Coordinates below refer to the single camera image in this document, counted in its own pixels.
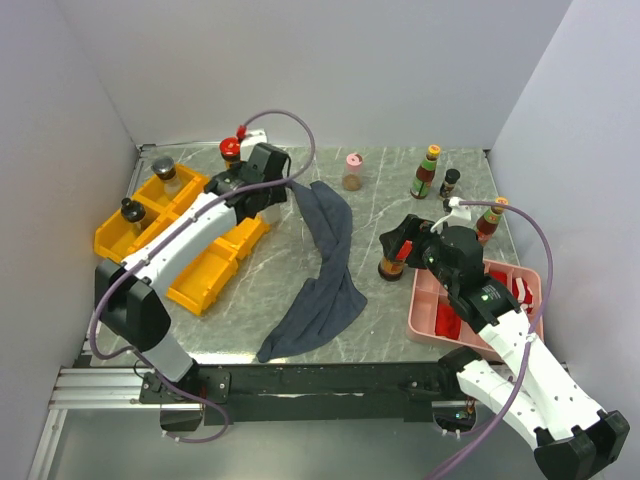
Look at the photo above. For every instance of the green label sauce bottle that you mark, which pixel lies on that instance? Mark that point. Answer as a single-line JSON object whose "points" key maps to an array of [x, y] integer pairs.
{"points": [[425, 173]]}

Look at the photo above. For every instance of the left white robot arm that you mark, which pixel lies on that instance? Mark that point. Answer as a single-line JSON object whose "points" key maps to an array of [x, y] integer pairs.
{"points": [[128, 294]]}

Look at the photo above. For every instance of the yellow-green lid spice shaker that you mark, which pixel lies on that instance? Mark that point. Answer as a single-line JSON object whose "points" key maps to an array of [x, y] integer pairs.
{"points": [[272, 214]]}

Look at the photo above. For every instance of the red white packet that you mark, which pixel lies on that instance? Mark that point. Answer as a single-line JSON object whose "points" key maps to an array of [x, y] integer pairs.
{"points": [[522, 292]]}

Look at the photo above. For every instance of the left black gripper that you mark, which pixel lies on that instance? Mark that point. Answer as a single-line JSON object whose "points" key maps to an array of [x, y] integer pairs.
{"points": [[277, 194]]}

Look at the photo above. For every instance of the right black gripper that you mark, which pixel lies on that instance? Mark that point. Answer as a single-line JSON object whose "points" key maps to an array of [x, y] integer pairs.
{"points": [[411, 228]]}

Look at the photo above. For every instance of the yellow compartment bin tray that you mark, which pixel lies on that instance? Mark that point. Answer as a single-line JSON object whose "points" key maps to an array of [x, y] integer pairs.
{"points": [[199, 284]]}

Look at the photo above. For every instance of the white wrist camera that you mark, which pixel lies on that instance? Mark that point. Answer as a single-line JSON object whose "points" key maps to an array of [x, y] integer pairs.
{"points": [[247, 137], [456, 214]]}

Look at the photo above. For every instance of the red packet in tray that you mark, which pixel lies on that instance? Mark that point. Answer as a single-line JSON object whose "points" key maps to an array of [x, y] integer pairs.
{"points": [[447, 323]]}

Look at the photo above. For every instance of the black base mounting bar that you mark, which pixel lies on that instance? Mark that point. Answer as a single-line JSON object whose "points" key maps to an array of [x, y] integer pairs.
{"points": [[229, 394]]}

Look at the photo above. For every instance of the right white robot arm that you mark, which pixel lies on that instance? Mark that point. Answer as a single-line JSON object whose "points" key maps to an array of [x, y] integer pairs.
{"points": [[571, 435]]}

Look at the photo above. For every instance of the dark blue cloth towel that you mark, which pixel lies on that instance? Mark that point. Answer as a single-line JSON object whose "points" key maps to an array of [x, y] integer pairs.
{"points": [[329, 303]]}

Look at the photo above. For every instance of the red label sauce bottle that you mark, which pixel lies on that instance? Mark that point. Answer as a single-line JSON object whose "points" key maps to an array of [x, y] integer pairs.
{"points": [[487, 224]]}

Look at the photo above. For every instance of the black cap salt grinder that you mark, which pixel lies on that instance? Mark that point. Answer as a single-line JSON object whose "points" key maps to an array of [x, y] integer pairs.
{"points": [[134, 213]]}

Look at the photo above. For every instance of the pink compartment tray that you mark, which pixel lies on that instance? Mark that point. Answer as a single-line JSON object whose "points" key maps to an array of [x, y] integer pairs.
{"points": [[427, 294]]}

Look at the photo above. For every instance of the pink lid spice shaker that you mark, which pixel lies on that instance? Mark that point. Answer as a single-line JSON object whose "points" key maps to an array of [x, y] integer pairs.
{"points": [[352, 177]]}

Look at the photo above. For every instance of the red lid sauce jar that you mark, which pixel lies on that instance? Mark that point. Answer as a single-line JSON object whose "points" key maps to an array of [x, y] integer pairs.
{"points": [[391, 269], [230, 151]]}

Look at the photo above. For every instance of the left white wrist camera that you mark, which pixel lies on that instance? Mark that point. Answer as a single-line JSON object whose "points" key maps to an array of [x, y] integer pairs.
{"points": [[247, 137]]}

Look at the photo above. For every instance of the small black pepper bottle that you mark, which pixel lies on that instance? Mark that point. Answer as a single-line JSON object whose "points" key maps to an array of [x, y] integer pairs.
{"points": [[450, 180]]}

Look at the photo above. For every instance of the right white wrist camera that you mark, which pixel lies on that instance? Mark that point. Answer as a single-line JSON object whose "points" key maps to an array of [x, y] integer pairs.
{"points": [[456, 214]]}

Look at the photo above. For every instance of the black lid spice jar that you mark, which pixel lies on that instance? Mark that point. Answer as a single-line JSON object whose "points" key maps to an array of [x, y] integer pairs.
{"points": [[165, 170]]}

